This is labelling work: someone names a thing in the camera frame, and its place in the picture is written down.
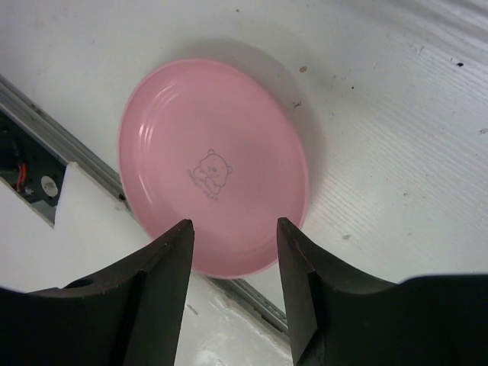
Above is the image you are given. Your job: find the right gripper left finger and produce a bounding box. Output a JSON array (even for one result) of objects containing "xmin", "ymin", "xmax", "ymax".
[{"xmin": 1, "ymin": 220, "xmax": 194, "ymax": 365}]

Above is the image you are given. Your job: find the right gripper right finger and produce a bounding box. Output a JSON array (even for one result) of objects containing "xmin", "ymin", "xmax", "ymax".
[{"xmin": 277, "ymin": 218, "xmax": 487, "ymax": 365}]

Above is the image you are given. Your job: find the pink plate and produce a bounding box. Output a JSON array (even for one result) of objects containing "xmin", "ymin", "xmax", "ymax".
[{"xmin": 117, "ymin": 59, "xmax": 310, "ymax": 279}]

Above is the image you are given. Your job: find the aluminium rail front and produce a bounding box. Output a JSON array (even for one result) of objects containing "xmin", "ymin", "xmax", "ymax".
[{"xmin": 1, "ymin": 77, "xmax": 289, "ymax": 341}]

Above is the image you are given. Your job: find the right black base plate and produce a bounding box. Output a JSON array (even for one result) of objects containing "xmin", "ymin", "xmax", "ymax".
[{"xmin": 1, "ymin": 113, "xmax": 66, "ymax": 223}]

